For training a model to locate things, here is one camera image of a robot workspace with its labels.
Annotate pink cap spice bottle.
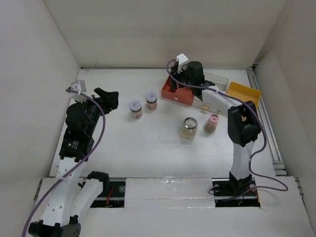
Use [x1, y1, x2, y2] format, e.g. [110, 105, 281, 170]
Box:
[203, 115, 219, 133]

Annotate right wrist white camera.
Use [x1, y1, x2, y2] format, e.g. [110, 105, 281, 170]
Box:
[174, 53, 190, 74]

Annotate clear plastic bin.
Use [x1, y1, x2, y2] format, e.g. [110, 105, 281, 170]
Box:
[192, 72, 229, 114]

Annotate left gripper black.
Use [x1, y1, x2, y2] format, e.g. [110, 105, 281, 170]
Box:
[76, 88, 118, 135]

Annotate silver lid spice jar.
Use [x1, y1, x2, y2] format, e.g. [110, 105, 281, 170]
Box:
[129, 100, 142, 119]
[146, 92, 158, 110]

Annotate glass jar beige contents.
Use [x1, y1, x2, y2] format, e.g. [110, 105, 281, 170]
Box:
[180, 117, 198, 143]

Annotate yellow plastic bin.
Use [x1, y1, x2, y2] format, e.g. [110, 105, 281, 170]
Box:
[226, 82, 261, 110]

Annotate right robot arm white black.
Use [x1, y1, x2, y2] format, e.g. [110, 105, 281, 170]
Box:
[166, 56, 263, 198]

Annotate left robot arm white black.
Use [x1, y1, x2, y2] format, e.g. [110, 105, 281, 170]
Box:
[22, 87, 119, 237]

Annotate black mounting rail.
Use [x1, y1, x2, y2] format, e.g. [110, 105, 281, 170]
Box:
[81, 177, 262, 209]

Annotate wrist white camera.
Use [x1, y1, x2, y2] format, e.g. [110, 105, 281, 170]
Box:
[174, 53, 190, 74]
[70, 79, 87, 103]

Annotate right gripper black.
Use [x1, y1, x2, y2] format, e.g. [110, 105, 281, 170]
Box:
[169, 64, 194, 90]

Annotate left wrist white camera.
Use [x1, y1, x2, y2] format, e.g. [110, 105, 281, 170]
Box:
[70, 79, 87, 103]

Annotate red plastic bin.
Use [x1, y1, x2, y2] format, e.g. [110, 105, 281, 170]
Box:
[161, 77, 195, 106]

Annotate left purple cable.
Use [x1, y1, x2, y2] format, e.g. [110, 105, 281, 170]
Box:
[21, 88, 107, 237]

